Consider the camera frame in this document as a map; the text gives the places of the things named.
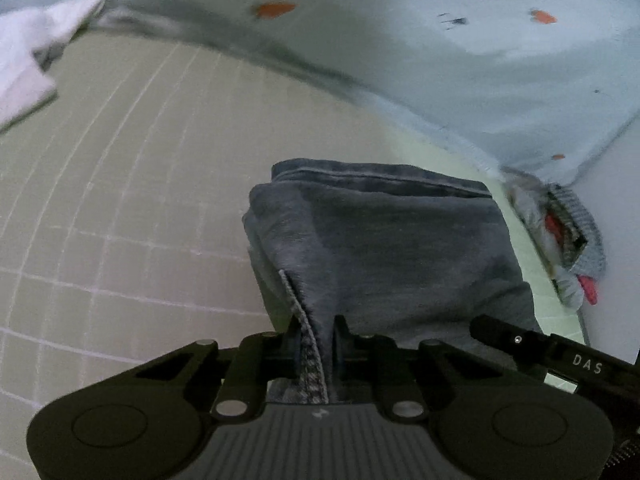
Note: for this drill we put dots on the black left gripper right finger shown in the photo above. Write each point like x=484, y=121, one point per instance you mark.
x=361, y=365

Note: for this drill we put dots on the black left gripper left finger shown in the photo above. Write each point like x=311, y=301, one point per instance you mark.
x=265, y=357

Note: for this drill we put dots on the blue denim jeans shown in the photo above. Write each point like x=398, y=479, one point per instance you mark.
x=397, y=250

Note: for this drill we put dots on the red garment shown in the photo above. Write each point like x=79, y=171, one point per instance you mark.
x=555, y=229

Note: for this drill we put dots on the grey striped garment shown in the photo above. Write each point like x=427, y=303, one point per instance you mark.
x=585, y=253

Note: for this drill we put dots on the green grid bed sheet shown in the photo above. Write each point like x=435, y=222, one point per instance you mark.
x=122, y=203

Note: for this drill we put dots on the light blue carrot-print quilt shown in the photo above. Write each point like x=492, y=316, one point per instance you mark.
x=539, y=85

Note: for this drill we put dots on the white cloth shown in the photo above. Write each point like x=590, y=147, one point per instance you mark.
x=31, y=38

